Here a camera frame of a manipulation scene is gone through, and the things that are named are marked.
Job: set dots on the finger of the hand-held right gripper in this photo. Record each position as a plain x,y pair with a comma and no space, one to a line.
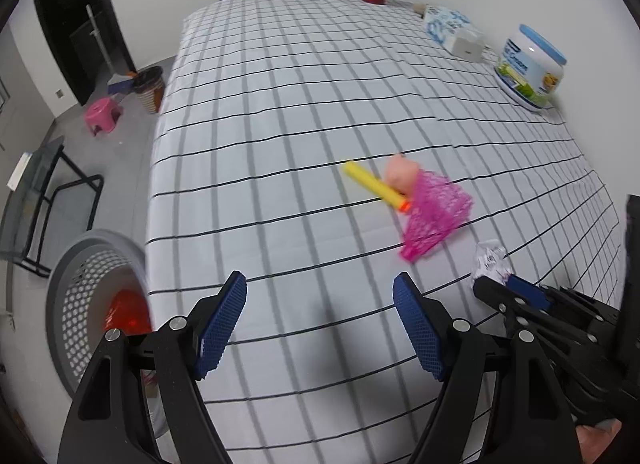
527,291
495,296

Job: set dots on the pink plastic stool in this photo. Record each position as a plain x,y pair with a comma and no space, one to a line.
102,113

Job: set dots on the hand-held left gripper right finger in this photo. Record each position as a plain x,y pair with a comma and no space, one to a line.
417,326

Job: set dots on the yellow foam dart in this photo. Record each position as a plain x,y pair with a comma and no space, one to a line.
367,178

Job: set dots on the small beige object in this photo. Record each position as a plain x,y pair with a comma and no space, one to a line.
419,7

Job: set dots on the wicker waste bin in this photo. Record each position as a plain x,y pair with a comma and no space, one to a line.
149,93

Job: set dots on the grey cabinets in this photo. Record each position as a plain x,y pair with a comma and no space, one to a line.
20,93

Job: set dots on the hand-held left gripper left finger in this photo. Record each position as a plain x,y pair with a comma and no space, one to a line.
220,326

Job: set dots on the person's right hand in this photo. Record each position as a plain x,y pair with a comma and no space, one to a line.
602,449

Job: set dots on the red plastic bag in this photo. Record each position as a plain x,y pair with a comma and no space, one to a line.
127,314

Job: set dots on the white jar with blue lid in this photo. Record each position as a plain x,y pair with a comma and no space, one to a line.
532,68

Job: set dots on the blue printed tissue pack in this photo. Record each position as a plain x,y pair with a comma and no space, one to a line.
450,26

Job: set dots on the blue dustpan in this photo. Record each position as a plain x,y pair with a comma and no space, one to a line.
120,83

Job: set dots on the white paper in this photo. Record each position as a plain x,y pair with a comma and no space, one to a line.
490,261

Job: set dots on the peach pink toy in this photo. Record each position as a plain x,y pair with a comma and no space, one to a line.
400,171

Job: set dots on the pink mesh net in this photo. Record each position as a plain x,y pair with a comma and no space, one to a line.
435,214

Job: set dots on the glass side table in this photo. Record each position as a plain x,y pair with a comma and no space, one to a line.
30,214

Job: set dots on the checked white tablecloth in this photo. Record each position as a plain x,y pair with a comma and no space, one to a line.
300,93

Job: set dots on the grey perforated basket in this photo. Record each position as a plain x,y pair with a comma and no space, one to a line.
80,294

